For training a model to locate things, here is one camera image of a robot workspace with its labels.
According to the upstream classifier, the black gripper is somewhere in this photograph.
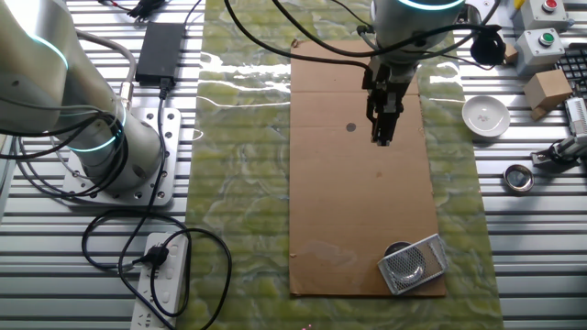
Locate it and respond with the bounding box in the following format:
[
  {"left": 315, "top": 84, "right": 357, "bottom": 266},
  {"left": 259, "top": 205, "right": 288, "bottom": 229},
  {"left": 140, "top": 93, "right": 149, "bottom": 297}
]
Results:
[{"left": 360, "top": 58, "right": 417, "bottom": 147}]

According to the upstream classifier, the small round steel dish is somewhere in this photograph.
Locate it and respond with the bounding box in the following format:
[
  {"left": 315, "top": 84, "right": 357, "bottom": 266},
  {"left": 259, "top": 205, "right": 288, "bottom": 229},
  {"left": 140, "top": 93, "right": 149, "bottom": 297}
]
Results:
[
  {"left": 382, "top": 240, "right": 427, "bottom": 285},
  {"left": 502, "top": 163, "right": 536, "bottom": 193}
]

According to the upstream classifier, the brown cardboard sheet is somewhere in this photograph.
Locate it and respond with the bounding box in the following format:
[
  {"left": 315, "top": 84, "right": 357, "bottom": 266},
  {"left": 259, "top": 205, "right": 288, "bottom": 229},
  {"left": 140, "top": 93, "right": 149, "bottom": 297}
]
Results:
[{"left": 288, "top": 38, "right": 449, "bottom": 299}]

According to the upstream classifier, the white ceramic flower dish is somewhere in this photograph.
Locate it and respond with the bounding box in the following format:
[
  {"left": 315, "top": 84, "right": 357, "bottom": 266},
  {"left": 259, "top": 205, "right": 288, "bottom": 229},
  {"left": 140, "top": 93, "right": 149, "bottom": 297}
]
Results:
[{"left": 460, "top": 94, "right": 512, "bottom": 139}]

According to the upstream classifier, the green marble pattern mat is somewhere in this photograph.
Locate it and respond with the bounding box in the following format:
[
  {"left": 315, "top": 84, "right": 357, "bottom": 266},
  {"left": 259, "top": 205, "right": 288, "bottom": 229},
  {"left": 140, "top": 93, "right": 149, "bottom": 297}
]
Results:
[{"left": 176, "top": 0, "right": 505, "bottom": 330}]

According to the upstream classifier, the small cardboard box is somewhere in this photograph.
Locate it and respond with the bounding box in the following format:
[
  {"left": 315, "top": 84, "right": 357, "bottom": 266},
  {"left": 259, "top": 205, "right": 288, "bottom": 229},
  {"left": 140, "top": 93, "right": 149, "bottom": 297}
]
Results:
[{"left": 523, "top": 68, "right": 574, "bottom": 122}]

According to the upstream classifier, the grey green button box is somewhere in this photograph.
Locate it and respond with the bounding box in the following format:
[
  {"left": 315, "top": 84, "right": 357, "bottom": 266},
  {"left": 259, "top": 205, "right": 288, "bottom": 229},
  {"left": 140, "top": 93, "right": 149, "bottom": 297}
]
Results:
[{"left": 513, "top": 27, "right": 567, "bottom": 77}]

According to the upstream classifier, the grey red button box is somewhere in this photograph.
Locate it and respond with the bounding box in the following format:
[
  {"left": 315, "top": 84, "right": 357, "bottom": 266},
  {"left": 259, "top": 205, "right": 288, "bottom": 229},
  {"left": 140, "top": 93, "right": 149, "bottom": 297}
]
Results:
[{"left": 510, "top": 0, "right": 575, "bottom": 33}]

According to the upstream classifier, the silver ribbed device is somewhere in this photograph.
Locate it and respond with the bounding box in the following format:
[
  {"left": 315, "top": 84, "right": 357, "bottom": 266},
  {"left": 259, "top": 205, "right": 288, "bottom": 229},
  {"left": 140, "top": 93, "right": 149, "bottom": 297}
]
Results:
[{"left": 563, "top": 96, "right": 587, "bottom": 138}]

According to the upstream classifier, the black keyboard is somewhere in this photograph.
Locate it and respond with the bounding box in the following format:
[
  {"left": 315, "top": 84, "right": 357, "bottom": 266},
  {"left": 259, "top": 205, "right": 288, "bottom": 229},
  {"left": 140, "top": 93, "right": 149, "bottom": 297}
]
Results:
[{"left": 554, "top": 43, "right": 587, "bottom": 100}]

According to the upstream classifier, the black power adapter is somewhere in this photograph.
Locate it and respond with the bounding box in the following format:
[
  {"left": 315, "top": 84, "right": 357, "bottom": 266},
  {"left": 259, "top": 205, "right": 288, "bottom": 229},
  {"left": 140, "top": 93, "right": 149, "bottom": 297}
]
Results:
[{"left": 135, "top": 21, "right": 187, "bottom": 89}]

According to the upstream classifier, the white power strip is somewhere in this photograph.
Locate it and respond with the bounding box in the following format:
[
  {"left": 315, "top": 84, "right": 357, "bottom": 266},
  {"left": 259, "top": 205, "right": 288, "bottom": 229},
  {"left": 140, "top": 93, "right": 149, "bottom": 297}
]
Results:
[{"left": 129, "top": 231, "right": 191, "bottom": 330}]

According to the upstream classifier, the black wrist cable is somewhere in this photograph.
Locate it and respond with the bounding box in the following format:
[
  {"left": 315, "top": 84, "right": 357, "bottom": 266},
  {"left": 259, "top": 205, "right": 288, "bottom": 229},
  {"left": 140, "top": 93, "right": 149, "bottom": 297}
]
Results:
[{"left": 223, "top": 0, "right": 507, "bottom": 71}]

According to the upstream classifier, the white angled bracket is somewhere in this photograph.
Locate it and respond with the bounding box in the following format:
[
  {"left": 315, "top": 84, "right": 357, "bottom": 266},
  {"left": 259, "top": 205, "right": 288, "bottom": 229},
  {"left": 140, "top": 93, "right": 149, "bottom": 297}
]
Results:
[{"left": 376, "top": 233, "right": 450, "bottom": 296}]

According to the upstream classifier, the black power strip cord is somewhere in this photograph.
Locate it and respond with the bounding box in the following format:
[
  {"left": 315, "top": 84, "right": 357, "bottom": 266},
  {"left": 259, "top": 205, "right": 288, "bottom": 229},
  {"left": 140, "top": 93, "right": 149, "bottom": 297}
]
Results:
[{"left": 150, "top": 226, "right": 234, "bottom": 330}]

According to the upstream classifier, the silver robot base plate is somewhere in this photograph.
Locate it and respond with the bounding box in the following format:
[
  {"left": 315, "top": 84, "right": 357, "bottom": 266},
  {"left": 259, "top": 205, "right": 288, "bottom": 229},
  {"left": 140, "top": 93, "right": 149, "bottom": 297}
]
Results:
[{"left": 61, "top": 106, "right": 183, "bottom": 208}]

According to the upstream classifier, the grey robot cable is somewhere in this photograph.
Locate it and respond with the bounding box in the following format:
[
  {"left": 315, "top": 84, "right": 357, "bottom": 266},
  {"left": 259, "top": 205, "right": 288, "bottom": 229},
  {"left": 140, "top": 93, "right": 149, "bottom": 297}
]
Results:
[{"left": 74, "top": 28, "right": 139, "bottom": 112}]

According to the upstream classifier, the black base cable bundle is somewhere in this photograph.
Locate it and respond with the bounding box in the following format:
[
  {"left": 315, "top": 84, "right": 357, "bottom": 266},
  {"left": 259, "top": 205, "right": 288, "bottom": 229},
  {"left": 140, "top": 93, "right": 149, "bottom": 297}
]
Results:
[{"left": 0, "top": 97, "right": 132, "bottom": 201}]

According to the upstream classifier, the black adapter power cord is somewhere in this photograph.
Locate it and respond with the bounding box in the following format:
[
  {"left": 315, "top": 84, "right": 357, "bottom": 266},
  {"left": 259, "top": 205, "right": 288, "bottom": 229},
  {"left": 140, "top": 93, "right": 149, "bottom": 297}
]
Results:
[{"left": 81, "top": 77, "right": 193, "bottom": 330}]

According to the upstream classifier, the black bundled red-tip cable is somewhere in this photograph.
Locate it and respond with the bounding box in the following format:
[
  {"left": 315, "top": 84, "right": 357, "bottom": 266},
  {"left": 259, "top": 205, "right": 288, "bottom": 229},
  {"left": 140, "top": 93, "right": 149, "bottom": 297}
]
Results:
[{"left": 97, "top": 0, "right": 204, "bottom": 27}]

